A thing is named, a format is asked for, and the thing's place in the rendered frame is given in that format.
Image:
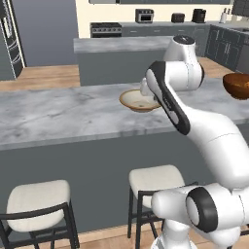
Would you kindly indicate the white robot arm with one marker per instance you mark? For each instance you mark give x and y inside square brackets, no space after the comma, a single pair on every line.
[214,139]

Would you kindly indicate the grey base cupboard run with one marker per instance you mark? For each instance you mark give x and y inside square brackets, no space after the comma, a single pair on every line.
[152,30]

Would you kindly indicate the black coffee machine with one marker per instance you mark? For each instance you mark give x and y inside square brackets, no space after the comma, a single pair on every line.
[198,16]

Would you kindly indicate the dark grey side cupboard run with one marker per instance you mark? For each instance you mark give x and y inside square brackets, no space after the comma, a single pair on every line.
[227,48]

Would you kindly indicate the beige ceramic bowl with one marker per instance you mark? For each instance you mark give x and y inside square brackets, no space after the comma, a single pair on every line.
[137,99]

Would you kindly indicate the grey kitchen island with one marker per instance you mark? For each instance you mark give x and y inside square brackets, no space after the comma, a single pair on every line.
[116,58]

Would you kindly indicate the black and steel stove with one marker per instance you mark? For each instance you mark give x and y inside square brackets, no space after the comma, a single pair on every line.
[106,29]

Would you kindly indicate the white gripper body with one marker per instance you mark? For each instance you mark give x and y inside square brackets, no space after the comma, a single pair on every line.
[145,88]

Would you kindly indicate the dark wall cupboard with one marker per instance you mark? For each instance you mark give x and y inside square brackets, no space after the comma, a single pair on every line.
[241,7]

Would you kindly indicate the grey wall cupboard run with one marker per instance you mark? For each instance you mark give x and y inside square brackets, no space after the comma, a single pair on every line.
[162,1]

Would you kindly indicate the silver toaster oven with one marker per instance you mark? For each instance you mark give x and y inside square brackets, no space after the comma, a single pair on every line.
[144,16]

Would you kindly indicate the brown wooden bowl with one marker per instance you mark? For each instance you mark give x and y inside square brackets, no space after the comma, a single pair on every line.
[238,85]

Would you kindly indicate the white bottle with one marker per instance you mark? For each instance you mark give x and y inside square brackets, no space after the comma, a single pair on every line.
[223,16]

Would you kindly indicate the grey marble dining counter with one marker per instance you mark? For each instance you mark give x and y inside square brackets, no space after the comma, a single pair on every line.
[81,112]

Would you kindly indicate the cream cushioned black stool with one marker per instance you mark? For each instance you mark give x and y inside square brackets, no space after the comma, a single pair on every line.
[35,202]
[155,180]

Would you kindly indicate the black toaster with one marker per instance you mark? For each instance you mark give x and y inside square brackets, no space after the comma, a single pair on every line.
[178,17]

